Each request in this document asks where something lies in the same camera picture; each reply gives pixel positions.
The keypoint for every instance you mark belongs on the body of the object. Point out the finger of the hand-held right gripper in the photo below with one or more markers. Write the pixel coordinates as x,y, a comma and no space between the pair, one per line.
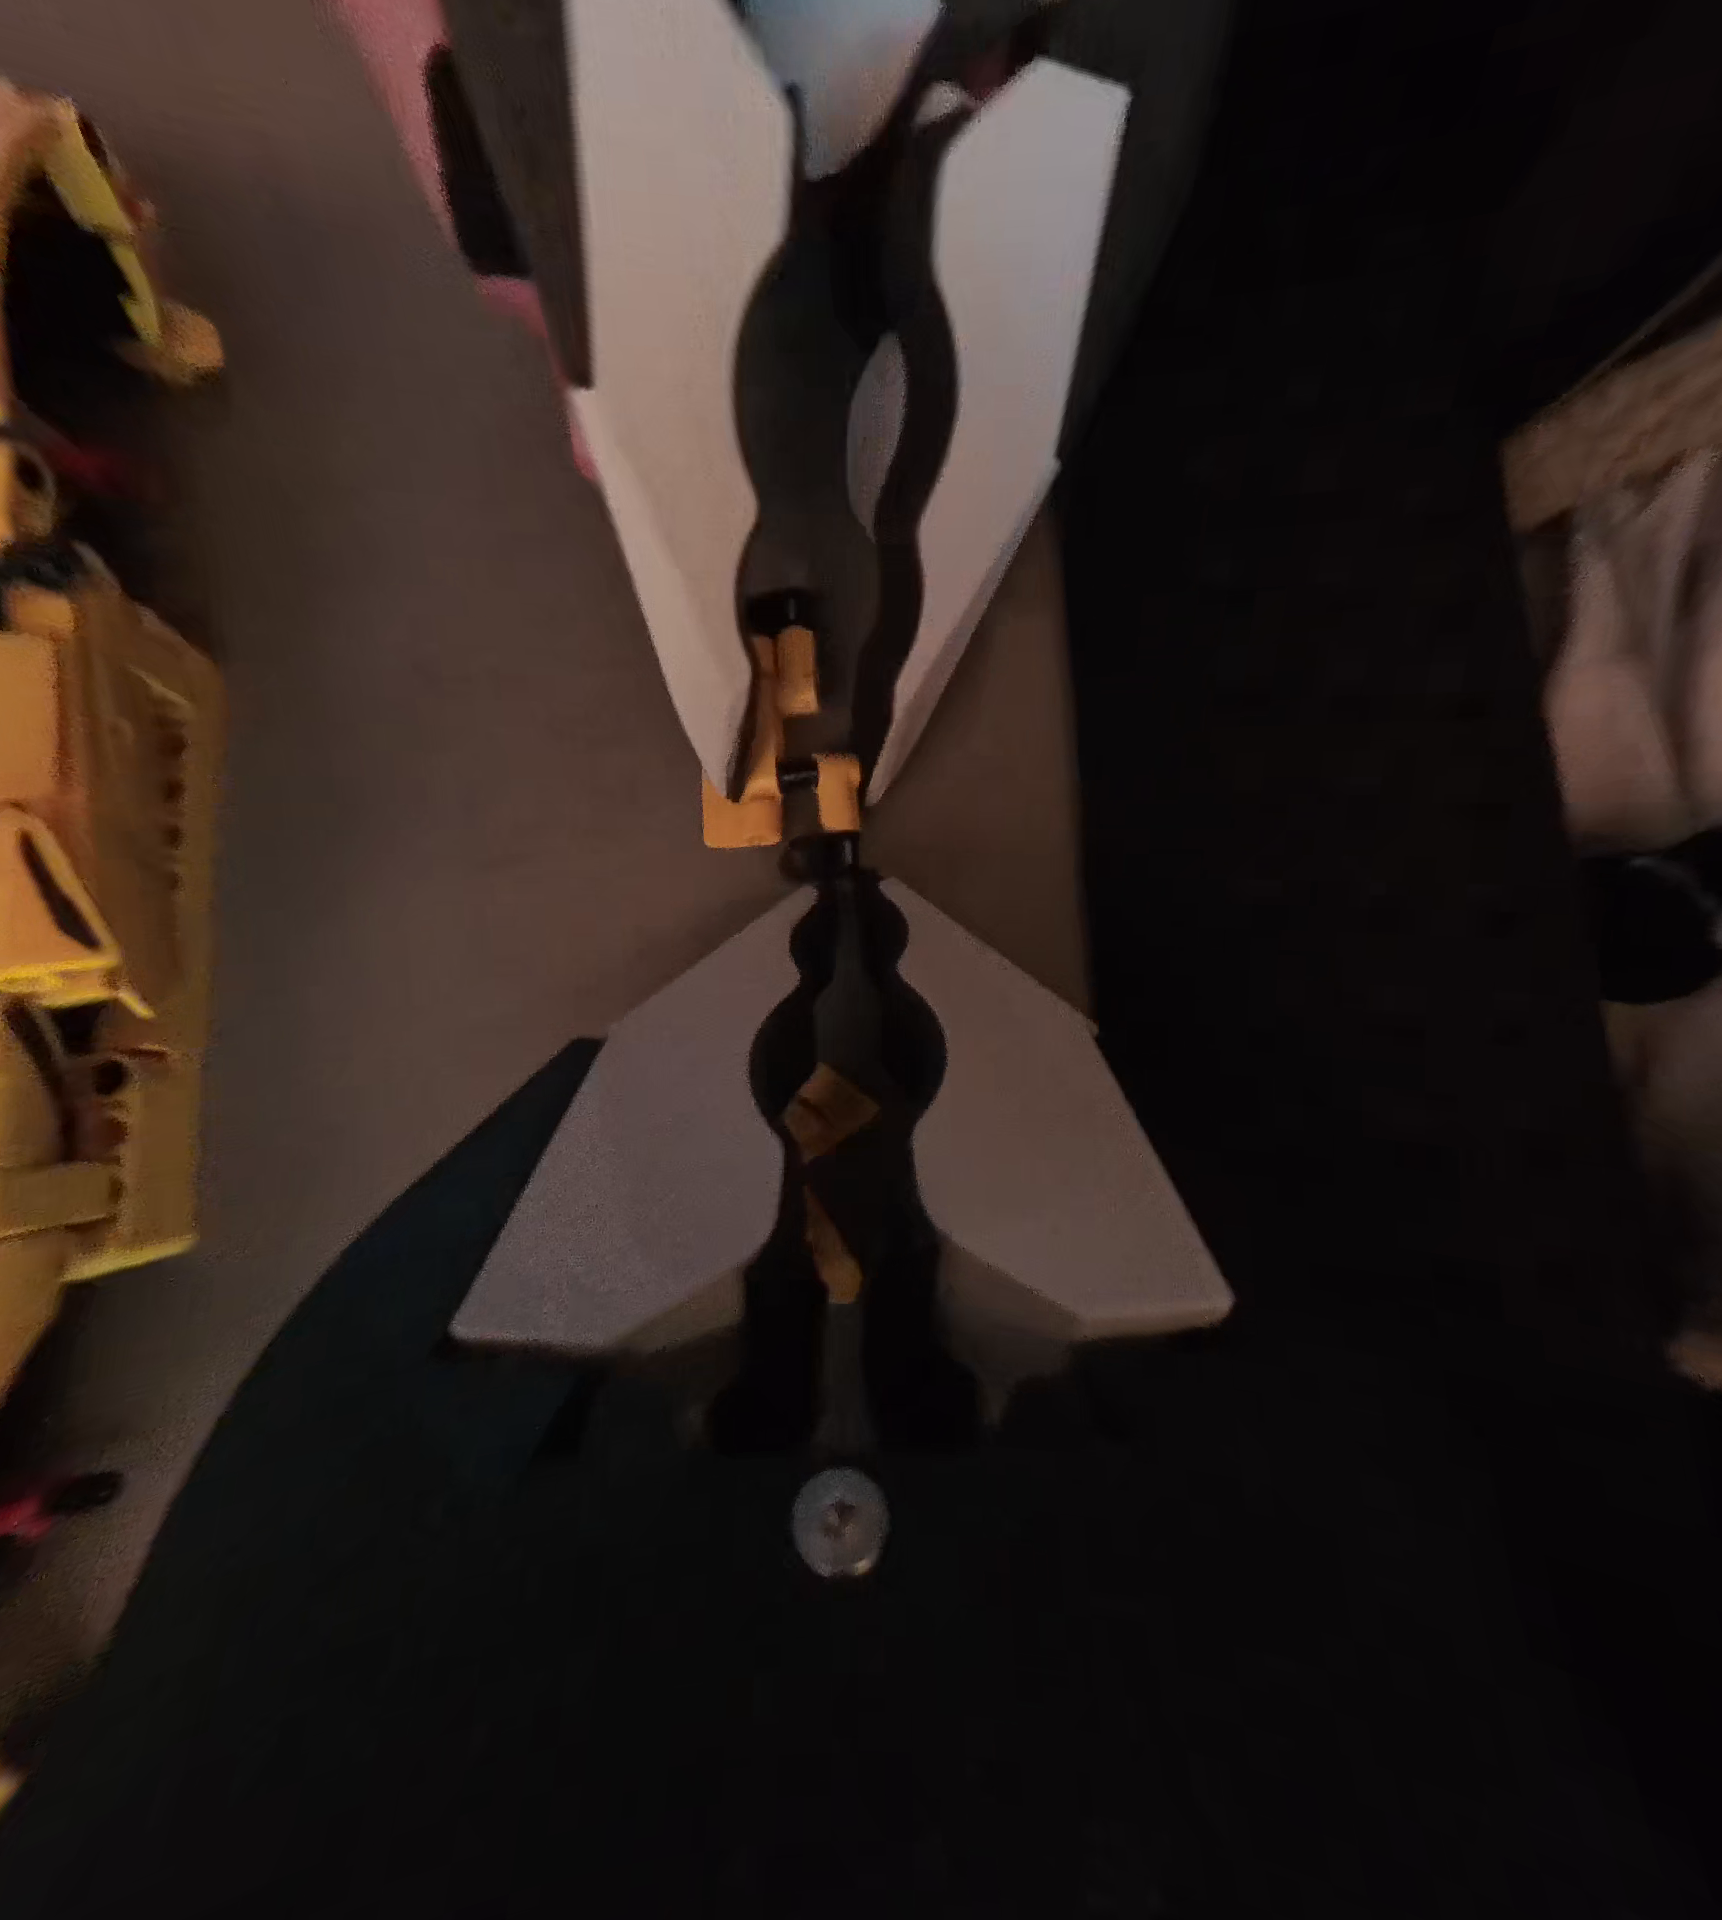
1011,375
667,301

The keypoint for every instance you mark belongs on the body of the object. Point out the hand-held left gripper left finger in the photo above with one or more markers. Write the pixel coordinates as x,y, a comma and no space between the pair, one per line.
620,1200

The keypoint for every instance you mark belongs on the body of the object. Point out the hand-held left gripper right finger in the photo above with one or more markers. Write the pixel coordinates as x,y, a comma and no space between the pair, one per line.
1071,1200

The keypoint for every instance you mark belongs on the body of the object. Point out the yellow brick beam assembly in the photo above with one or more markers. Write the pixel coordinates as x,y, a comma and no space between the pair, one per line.
741,819

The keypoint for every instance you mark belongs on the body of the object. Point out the grey desk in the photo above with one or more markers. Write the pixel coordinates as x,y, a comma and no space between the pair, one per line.
427,675

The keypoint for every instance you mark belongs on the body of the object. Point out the person's right hand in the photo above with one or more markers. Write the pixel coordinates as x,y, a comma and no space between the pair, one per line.
397,60

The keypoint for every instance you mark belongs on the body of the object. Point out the small yellow brick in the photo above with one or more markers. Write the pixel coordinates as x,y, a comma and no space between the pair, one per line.
834,1112

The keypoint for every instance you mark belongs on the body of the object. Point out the black jacket with fleece lining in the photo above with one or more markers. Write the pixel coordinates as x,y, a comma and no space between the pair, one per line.
1550,180

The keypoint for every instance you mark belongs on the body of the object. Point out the white sweatshirt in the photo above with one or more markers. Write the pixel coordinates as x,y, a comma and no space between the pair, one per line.
1671,675

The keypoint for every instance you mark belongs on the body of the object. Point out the yellow toy brick car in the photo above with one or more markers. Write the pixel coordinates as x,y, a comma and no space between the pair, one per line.
50,750

